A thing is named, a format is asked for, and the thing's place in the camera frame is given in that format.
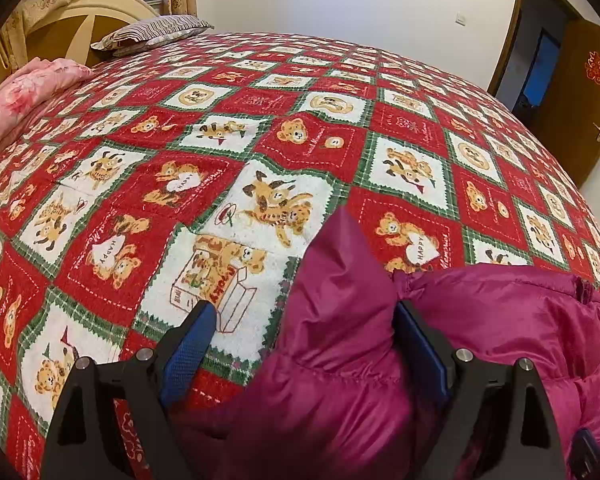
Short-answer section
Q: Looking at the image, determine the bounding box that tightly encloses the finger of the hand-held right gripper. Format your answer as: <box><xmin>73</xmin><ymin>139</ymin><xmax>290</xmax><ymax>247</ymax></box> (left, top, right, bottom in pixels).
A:
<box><xmin>569</xmin><ymin>427</ymin><xmax>600</xmax><ymax>480</ymax></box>

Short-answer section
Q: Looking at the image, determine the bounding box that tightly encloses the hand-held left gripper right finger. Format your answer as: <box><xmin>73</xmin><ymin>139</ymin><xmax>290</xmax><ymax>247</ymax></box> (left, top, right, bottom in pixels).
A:
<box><xmin>396</xmin><ymin>300</ymin><xmax>567</xmax><ymax>480</ymax></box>

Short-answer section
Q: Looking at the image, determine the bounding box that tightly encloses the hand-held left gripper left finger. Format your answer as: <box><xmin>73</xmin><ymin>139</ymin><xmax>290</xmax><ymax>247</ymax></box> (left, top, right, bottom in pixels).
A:
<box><xmin>40</xmin><ymin>300</ymin><xmax>218</xmax><ymax>480</ymax></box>

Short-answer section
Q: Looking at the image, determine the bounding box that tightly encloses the magenta puffer jacket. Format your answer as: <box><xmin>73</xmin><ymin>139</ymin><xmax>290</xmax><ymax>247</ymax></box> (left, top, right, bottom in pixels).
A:
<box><xmin>167</xmin><ymin>206</ymin><xmax>600</xmax><ymax>480</ymax></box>

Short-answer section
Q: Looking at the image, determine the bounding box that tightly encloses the red bear print bedspread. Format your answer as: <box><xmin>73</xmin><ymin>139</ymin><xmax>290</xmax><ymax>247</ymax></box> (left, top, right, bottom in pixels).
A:
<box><xmin>0</xmin><ymin>31</ymin><xmax>600</xmax><ymax>480</ymax></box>

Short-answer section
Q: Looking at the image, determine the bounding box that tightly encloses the brown wooden door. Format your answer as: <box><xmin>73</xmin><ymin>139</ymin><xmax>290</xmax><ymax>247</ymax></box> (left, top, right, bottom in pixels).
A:
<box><xmin>544</xmin><ymin>17</ymin><xmax>600</xmax><ymax>188</ymax></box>

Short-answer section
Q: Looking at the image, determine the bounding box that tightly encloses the pink folded quilt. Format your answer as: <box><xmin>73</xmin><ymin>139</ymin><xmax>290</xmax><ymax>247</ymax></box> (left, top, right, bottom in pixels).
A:
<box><xmin>0</xmin><ymin>57</ymin><xmax>95</xmax><ymax>173</ymax></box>

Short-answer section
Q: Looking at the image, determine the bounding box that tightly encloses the striped pillow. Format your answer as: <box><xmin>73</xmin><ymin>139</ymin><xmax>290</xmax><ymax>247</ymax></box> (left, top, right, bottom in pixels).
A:
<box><xmin>90</xmin><ymin>15</ymin><xmax>215</xmax><ymax>57</ymax></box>

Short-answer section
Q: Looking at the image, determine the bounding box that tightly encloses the red paper door decoration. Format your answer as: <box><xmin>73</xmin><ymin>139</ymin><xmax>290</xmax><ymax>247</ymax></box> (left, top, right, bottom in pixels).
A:
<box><xmin>582</xmin><ymin>50</ymin><xmax>600</xmax><ymax>82</ymax></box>

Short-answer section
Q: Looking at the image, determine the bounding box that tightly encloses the cream wooden headboard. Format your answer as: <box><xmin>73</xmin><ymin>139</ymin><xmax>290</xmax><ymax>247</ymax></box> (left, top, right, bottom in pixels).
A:
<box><xmin>0</xmin><ymin>0</ymin><xmax>161</xmax><ymax>106</ymax></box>

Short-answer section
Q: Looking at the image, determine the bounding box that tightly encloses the dark wooden door frame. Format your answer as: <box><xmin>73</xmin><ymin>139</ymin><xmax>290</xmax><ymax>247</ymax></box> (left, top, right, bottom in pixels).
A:
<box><xmin>487</xmin><ymin>0</ymin><xmax>588</xmax><ymax>121</ymax></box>

